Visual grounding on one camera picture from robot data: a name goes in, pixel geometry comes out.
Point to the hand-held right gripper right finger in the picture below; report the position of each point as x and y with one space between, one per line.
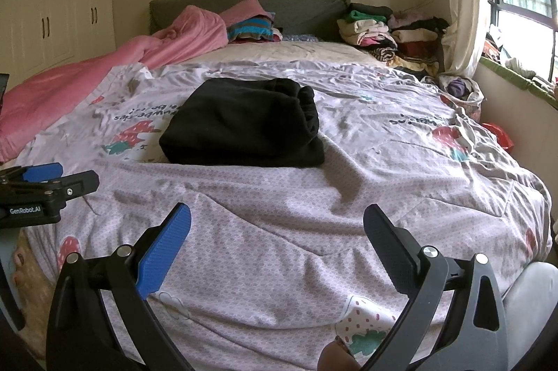
388 244

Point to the windowsill clutter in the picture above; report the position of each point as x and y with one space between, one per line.
518 68

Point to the cream wardrobe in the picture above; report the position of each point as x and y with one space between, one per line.
56 5

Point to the grey headboard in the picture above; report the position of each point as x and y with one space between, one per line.
296 5

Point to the white bag of clothes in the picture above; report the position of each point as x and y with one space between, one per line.
457 87

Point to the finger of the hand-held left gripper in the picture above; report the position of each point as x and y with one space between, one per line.
78 182
43 172

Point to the pink blanket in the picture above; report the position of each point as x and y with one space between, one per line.
65 87

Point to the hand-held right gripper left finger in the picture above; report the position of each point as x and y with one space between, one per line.
168 244

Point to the pile of mixed clothes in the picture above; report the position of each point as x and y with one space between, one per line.
370 29

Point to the green windowsill cushion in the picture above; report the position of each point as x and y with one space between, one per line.
514 82

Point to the window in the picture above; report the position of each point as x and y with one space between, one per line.
523 31

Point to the cream bed sheet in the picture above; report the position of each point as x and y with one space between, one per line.
305 53

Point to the strawberry print quilt cover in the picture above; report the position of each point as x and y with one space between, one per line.
283 223

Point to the red plastic bag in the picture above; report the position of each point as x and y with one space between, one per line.
501 135

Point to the striped folded clothes stack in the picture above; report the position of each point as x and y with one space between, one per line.
253 29

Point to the blue patterned cloth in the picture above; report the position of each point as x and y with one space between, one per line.
301 37

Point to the pale grey cloth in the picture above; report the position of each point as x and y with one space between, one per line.
532 301

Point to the black sweater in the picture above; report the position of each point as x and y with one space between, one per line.
239 122

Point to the person's right hand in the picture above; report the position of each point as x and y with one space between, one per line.
338 358

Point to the pink pillow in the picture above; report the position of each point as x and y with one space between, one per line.
246 9

